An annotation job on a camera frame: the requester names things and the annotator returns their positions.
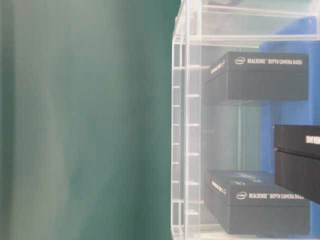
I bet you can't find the blue plastic insert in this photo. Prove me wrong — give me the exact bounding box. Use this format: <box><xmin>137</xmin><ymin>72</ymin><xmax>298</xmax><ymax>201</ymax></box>
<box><xmin>259</xmin><ymin>16</ymin><xmax>320</xmax><ymax>239</ymax></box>

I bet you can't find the green table cloth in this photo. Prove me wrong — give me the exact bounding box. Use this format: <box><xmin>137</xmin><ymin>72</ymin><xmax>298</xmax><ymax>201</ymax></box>
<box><xmin>0</xmin><ymin>0</ymin><xmax>180</xmax><ymax>240</ymax></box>

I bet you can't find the clear plastic storage case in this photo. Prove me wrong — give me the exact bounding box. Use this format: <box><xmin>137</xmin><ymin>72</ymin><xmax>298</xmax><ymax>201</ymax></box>
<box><xmin>170</xmin><ymin>0</ymin><xmax>320</xmax><ymax>240</ymax></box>

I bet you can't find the black box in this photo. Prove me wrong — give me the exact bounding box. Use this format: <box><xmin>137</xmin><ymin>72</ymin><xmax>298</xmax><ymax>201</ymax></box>
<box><xmin>202</xmin><ymin>51</ymin><xmax>309</xmax><ymax>106</ymax></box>
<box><xmin>203</xmin><ymin>170</ymin><xmax>310</xmax><ymax>235</ymax></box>
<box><xmin>273</xmin><ymin>124</ymin><xmax>320</xmax><ymax>204</ymax></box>

